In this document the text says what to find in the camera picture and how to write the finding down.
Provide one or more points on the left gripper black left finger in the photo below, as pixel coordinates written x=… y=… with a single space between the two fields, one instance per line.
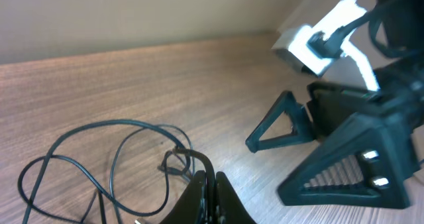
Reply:
x=190 y=208

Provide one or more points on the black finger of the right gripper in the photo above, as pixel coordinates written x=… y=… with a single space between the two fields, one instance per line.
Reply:
x=285 y=124
x=364 y=162

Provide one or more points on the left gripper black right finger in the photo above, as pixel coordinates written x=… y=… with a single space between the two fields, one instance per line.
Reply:
x=228 y=207

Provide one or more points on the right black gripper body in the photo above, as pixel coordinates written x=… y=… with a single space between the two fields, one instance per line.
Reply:
x=401 y=91

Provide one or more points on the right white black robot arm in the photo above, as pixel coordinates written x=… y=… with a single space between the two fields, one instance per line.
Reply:
x=392 y=31

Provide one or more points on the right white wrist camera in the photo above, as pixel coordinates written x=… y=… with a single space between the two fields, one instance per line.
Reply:
x=325 y=51

